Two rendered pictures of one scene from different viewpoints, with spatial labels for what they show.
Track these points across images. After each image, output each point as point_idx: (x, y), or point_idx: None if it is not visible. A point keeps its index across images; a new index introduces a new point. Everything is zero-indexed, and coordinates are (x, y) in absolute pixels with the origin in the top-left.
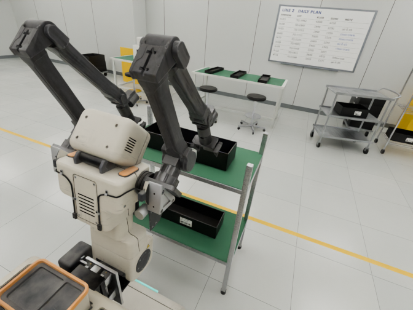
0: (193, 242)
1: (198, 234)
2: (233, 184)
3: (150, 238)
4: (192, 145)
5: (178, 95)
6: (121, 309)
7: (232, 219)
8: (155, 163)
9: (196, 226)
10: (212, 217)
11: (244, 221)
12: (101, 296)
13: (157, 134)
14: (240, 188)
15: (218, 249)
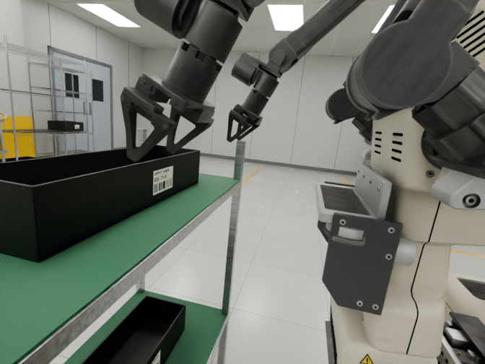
0: (193, 363)
1: (174, 355)
2: (229, 181)
3: None
4: (249, 123)
5: (353, 6)
6: (451, 282)
7: None
8: (178, 236)
9: (166, 347)
10: (133, 331)
11: (146, 292)
12: (469, 305)
13: (97, 173)
14: (237, 180)
15: (205, 324)
